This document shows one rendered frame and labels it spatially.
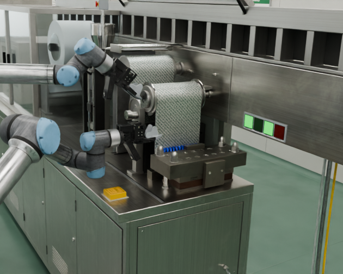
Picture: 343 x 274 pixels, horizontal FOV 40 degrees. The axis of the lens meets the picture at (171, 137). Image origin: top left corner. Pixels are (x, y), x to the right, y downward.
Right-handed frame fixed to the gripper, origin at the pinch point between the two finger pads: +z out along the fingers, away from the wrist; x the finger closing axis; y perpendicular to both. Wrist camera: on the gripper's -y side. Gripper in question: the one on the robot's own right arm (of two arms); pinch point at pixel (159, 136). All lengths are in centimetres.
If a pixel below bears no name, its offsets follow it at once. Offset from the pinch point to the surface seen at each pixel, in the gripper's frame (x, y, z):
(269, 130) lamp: -36.5, 8.4, 29.4
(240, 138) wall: 246, -101, 263
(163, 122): -0.2, 6.4, 1.7
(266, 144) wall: 201, -95, 263
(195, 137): -0.3, -2.7, 19.1
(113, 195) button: -13.5, -17.1, -28.2
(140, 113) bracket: 7.0, 9.4, -5.5
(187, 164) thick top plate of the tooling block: -20.0, -6.9, 1.9
